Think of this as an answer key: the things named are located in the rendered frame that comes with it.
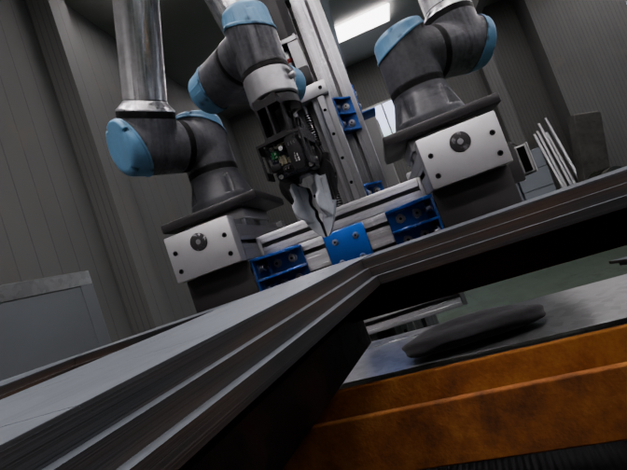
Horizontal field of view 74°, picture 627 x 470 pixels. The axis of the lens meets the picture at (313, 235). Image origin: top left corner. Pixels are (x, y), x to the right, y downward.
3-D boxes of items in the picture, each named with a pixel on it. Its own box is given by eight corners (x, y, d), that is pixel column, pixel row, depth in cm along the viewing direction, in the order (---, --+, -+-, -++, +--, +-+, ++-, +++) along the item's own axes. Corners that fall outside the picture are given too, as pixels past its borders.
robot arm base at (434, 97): (397, 149, 98) (383, 110, 99) (461, 124, 95) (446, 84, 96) (399, 134, 83) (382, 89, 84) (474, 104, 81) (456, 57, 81)
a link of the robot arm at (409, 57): (381, 104, 94) (360, 49, 95) (431, 92, 98) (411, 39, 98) (405, 78, 82) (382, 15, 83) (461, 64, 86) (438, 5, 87)
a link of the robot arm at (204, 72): (243, 118, 79) (279, 88, 72) (191, 117, 71) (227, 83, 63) (229, 80, 80) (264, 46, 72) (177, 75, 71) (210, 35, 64)
